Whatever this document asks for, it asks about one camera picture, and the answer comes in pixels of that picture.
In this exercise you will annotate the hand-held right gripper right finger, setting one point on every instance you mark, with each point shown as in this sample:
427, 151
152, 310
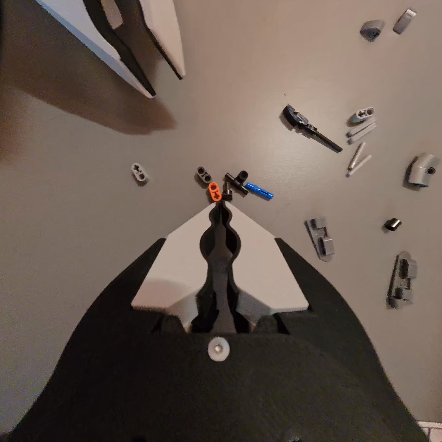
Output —
266, 269

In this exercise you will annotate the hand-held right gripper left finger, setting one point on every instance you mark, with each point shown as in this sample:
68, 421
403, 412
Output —
172, 269

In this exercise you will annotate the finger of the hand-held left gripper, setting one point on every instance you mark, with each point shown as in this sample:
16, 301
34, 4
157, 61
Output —
86, 38
162, 27

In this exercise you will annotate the short black pin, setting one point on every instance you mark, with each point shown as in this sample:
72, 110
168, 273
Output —
227, 195

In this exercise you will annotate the light grey two-hole liftarm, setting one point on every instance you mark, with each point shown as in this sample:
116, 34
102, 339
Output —
361, 115
140, 173

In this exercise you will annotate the dark grey panel piece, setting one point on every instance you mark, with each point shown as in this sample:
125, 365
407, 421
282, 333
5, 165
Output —
319, 241
400, 279

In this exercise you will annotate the blue axle pin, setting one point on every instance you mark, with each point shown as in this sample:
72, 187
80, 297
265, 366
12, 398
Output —
259, 191

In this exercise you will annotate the orange two-hole liftarm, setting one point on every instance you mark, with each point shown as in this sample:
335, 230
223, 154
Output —
214, 191

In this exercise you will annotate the black T-shaped connector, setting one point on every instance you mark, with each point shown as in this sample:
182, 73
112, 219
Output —
238, 181

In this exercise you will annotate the dark grey two-hole connector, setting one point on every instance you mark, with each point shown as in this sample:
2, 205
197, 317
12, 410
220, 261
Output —
203, 174

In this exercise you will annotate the small black bush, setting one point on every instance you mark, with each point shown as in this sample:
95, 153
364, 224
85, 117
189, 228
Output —
392, 224

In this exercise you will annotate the black connector with axle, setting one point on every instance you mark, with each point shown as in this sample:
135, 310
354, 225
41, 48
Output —
298, 119

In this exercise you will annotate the light grey curved panel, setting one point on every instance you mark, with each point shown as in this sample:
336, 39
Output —
419, 171

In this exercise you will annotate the grey curved slope piece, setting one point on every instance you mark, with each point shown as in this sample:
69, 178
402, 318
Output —
404, 21
371, 29

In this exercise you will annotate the printed sticker sheet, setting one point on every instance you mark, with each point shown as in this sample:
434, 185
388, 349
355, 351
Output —
431, 433

